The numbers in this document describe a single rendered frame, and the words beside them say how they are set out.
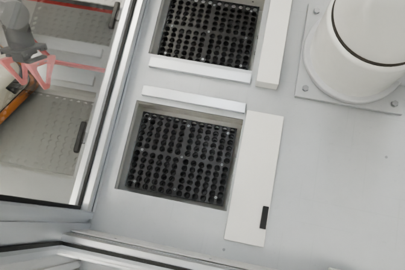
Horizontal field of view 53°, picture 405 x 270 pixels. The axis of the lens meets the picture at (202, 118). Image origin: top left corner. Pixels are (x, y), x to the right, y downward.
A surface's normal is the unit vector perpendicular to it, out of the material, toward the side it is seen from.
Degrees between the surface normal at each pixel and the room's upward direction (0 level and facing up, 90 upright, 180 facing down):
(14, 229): 90
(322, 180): 0
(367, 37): 85
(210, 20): 0
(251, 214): 0
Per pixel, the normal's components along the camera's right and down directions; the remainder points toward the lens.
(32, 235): 0.98, 0.18
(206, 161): -0.04, -0.25
